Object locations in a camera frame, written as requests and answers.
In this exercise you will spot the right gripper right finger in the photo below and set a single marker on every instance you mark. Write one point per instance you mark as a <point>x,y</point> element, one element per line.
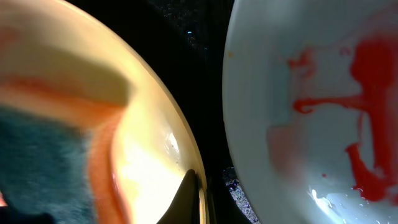
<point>222,207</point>

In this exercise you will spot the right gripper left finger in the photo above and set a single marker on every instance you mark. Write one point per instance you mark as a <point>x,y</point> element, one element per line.
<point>184,208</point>

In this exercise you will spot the green scouring sponge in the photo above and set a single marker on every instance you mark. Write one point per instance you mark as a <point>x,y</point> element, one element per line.
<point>43,168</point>

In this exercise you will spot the light blue plate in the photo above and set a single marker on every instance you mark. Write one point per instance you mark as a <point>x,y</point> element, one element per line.
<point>310,108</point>

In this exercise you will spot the yellow plate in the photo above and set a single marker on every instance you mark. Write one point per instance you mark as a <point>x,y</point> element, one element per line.
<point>60,63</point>

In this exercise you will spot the black round serving tray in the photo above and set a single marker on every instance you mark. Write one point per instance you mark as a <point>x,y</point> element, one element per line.
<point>183,42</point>

